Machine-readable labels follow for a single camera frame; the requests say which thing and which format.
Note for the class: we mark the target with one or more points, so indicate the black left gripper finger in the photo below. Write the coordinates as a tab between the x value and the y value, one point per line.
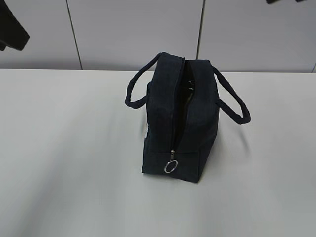
12	33

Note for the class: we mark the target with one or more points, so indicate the dark blue lunch bag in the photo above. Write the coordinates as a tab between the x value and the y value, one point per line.
183	100

